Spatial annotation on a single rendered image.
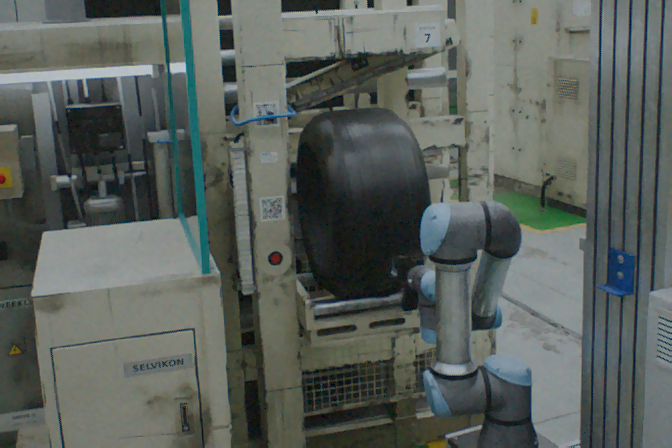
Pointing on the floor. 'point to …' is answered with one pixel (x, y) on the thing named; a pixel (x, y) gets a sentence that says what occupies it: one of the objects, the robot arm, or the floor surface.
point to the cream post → (272, 336)
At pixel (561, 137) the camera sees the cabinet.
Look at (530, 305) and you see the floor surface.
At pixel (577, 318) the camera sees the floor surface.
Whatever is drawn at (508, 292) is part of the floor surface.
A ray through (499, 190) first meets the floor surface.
